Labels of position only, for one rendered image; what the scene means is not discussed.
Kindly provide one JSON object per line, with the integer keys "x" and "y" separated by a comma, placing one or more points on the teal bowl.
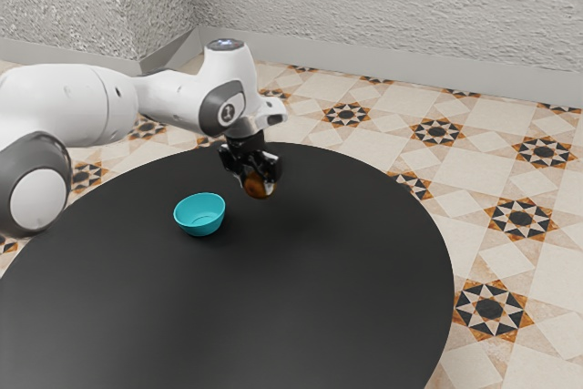
{"x": 199, "y": 215}

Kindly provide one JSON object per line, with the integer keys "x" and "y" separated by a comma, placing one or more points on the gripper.
{"x": 241, "y": 156}

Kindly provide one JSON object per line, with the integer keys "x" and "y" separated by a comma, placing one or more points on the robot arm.
{"x": 68, "y": 102}

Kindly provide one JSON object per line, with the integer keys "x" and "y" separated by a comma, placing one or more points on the brown round fruit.
{"x": 258, "y": 188}

